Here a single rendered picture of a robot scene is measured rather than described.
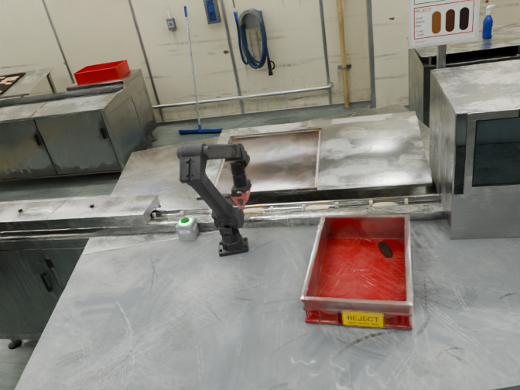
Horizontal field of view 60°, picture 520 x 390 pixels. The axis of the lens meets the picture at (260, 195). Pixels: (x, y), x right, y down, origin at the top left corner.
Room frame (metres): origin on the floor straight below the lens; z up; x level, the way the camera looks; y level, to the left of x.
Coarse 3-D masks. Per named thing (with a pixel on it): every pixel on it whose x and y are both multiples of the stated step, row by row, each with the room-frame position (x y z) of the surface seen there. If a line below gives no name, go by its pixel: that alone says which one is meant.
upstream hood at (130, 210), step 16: (0, 208) 2.11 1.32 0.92; (16, 208) 2.07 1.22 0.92; (32, 208) 2.03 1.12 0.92; (48, 208) 2.00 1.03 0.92; (64, 208) 1.96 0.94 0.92; (80, 208) 1.93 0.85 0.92; (96, 208) 1.90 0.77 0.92; (112, 208) 1.87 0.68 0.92; (128, 208) 1.84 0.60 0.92; (144, 208) 1.81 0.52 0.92; (0, 224) 1.95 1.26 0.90; (16, 224) 1.93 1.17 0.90; (32, 224) 1.91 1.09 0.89; (48, 224) 1.89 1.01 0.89; (64, 224) 1.86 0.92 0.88; (80, 224) 1.84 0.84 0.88; (96, 224) 1.82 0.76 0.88; (112, 224) 1.80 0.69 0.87; (128, 224) 1.78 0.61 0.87; (144, 224) 1.76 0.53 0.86
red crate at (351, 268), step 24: (336, 240) 1.42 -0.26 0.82; (360, 240) 1.39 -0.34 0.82; (384, 240) 1.36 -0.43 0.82; (336, 264) 1.28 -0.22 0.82; (360, 264) 1.25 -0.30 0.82; (384, 264) 1.23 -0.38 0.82; (336, 288) 1.16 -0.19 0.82; (360, 288) 1.13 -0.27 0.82; (384, 288) 1.11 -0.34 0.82; (312, 312) 1.02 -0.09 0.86
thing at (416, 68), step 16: (480, 32) 3.62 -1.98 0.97; (496, 32) 3.49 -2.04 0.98; (512, 32) 3.37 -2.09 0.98; (416, 48) 3.42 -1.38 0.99; (432, 48) 3.31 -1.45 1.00; (448, 48) 3.20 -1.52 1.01; (464, 48) 3.10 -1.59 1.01; (480, 48) 3.00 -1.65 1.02; (496, 48) 3.18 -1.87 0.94; (512, 48) 3.11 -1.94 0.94; (416, 64) 3.46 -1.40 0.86; (448, 64) 3.02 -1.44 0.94; (464, 64) 2.99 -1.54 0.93; (416, 80) 3.46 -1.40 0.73; (416, 96) 3.46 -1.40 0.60; (416, 112) 3.47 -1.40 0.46
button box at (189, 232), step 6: (192, 222) 1.64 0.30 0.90; (180, 228) 1.63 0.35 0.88; (186, 228) 1.62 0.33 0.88; (192, 228) 1.62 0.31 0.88; (198, 228) 1.68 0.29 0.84; (180, 234) 1.63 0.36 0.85; (186, 234) 1.62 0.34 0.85; (192, 234) 1.62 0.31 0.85; (180, 240) 1.63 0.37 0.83; (186, 240) 1.63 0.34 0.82; (192, 240) 1.62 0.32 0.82
